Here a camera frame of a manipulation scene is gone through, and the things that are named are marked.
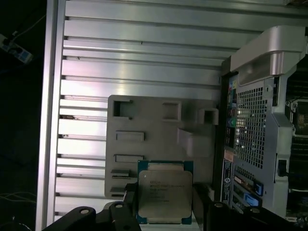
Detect dark service tag label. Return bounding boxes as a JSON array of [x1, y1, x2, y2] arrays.
[[222, 157, 233, 204]]

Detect green motherboard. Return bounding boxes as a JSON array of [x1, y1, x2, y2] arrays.
[[285, 77, 308, 217]]

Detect white cable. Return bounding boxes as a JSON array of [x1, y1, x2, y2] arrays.
[[9, 14, 46, 39]]

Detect silver CPU chip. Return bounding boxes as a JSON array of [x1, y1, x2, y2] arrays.
[[136, 159, 194, 226]]

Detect rear port cluster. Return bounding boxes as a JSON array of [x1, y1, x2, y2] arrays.
[[225, 78, 239, 151]]

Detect grey parts rack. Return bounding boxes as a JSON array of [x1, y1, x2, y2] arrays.
[[104, 94, 220, 200]]

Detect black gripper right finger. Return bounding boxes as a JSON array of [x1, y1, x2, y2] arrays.
[[193, 183, 289, 231]]

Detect CPU socket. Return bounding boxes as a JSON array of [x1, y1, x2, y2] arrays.
[[286, 98, 308, 135]]

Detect white blue power strip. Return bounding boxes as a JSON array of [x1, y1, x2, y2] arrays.
[[0, 33, 34, 64]]

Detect grey open PC case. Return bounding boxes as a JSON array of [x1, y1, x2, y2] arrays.
[[220, 26, 308, 231]]

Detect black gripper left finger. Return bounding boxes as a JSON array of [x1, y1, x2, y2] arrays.
[[41, 182, 138, 231]]

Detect blue card clip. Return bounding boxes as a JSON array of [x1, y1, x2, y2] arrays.
[[244, 184, 264, 209]]

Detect grey case corner foot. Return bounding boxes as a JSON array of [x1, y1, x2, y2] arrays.
[[230, 26, 306, 86]]

